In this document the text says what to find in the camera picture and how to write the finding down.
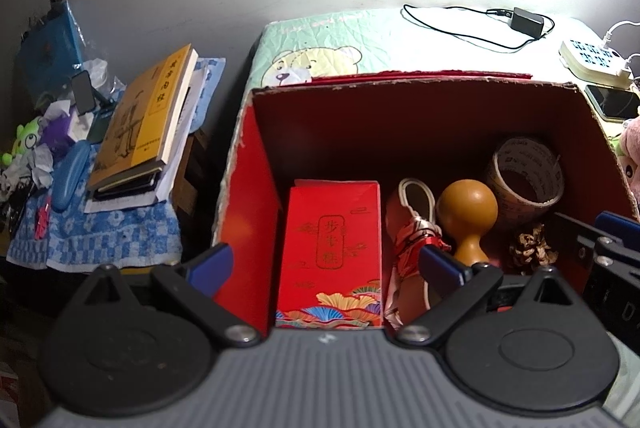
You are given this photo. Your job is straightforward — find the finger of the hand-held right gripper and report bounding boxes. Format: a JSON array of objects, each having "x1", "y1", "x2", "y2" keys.
[
  {"x1": 550, "y1": 213, "x2": 640, "y2": 266},
  {"x1": 595, "y1": 211, "x2": 640, "y2": 240}
]

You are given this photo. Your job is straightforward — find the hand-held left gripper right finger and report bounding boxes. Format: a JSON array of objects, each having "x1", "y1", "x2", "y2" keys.
[{"x1": 397, "y1": 245, "x2": 576, "y2": 349}]

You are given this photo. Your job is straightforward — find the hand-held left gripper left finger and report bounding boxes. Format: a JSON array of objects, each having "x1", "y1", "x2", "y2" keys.
[{"x1": 75, "y1": 243, "x2": 262, "y2": 348}]

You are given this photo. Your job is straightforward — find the brown pinecone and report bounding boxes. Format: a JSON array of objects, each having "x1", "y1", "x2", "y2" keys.
[{"x1": 509, "y1": 223, "x2": 558, "y2": 266}]

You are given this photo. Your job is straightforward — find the red white umbrella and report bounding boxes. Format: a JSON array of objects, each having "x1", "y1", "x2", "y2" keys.
[{"x1": 384, "y1": 178, "x2": 453, "y2": 329}]

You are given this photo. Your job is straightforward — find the orange wooden gourd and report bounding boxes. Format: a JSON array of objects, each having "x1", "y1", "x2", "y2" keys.
[{"x1": 436, "y1": 179, "x2": 498, "y2": 268}]

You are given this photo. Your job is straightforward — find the printed tape roll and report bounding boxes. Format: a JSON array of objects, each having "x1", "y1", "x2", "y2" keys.
[{"x1": 485, "y1": 135, "x2": 565, "y2": 221}]

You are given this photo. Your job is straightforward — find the red gift box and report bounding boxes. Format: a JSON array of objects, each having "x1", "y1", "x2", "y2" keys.
[{"x1": 275, "y1": 178, "x2": 385, "y2": 330}]

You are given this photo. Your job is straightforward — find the red cardboard box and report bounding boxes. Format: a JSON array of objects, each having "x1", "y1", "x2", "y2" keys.
[{"x1": 212, "y1": 69, "x2": 633, "y2": 334}]

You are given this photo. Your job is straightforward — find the dusty pink plush bunny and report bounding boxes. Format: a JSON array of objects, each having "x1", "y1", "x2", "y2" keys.
[{"x1": 620, "y1": 115, "x2": 640, "y2": 204}]

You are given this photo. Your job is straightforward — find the brown cabinet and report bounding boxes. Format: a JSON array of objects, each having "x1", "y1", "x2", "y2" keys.
[{"x1": 172, "y1": 131, "x2": 216, "y2": 216}]

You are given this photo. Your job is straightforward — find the blue patterned cloth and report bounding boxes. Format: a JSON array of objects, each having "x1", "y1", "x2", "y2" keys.
[{"x1": 6, "y1": 56, "x2": 226, "y2": 273}]

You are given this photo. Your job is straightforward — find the stack of yellow books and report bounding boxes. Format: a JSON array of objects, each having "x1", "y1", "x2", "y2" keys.
[{"x1": 84, "y1": 58, "x2": 211, "y2": 214}]

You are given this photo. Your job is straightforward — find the black book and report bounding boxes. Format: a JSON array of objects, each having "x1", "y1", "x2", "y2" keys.
[{"x1": 92, "y1": 168, "x2": 166, "y2": 201}]

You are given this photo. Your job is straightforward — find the black smartphone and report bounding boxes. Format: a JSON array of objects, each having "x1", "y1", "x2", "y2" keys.
[{"x1": 584, "y1": 84, "x2": 640, "y2": 121}]

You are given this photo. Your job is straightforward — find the white power strip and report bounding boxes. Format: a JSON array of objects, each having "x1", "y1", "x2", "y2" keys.
[{"x1": 559, "y1": 39, "x2": 636, "y2": 88}]

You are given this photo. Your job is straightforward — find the yellow book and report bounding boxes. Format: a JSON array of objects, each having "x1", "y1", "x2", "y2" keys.
[{"x1": 89, "y1": 43, "x2": 198, "y2": 191}]

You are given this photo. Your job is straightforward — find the blue glasses case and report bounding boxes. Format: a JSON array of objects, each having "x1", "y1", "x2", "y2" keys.
[{"x1": 51, "y1": 142, "x2": 91, "y2": 211}]

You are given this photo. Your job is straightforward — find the small red trinket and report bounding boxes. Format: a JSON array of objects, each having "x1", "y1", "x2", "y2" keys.
[{"x1": 35, "y1": 195, "x2": 53, "y2": 241}]

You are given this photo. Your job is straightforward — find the dark teal small box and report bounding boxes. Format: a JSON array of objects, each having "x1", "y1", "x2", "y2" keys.
[{"x1": 86, "y1": 113, "x2": 113, "y2": 144}]

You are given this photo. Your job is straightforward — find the crumpled white paper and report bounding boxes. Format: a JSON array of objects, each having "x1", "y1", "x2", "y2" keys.
[{"x1": 7, "y1": 148, "x2": 53, "y2": 189}]

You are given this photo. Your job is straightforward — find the purple toy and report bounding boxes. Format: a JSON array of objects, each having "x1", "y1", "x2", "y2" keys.
[{"x1": 42, "y1": 115, "x2": 73, "y2": 154}]

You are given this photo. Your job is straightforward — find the small black phone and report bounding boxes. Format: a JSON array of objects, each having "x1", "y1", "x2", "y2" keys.
[{"x1": 70, "y1": 71, "x2": 108, "y2": 114}]

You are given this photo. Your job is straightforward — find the clear plastic wrap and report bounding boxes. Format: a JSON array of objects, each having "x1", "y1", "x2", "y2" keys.
[{"x1": 82, "y1": 58, "x2": 123, "y2": 102}]

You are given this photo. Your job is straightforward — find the green alien toy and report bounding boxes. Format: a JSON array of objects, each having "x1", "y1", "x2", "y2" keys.
[{"x1": 0, "y1": 118, "x2": 43, "y2": 166}]

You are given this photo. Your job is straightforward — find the blue bag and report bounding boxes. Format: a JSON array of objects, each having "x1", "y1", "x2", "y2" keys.
[{"x1": 17, "y1": 0, "x2": 86, "y2": 102}]

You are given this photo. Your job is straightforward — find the white charger with cable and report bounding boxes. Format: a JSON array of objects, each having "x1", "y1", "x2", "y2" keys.
[{"x1": 617, "y1": 53, "x2": 640, "y2": 82}]

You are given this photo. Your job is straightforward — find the long white cable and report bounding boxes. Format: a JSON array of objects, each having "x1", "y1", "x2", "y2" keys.
[{"x1": 602, "y1": 19, "x2": 640, "y2": 49}]

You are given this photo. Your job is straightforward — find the black power adapter with cable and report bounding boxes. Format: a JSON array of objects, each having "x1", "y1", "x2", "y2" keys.
[{"x1": 402, "y1": 3, "x2": 556, "y2": 52}]

